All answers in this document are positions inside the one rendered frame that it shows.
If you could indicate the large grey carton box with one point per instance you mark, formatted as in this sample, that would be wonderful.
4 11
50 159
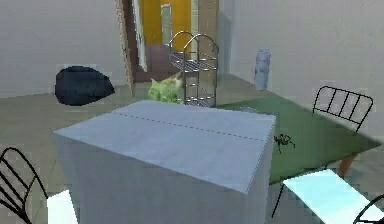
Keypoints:
173 160

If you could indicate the green leafy lettuce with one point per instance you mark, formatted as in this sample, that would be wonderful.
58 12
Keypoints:
164 90

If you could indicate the brown room door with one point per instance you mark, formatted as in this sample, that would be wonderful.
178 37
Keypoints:
130 40

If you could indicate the black beanbag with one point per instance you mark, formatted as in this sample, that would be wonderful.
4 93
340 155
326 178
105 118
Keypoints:
81 86

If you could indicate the green top wooden table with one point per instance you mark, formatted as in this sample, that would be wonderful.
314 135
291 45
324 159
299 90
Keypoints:
310 133

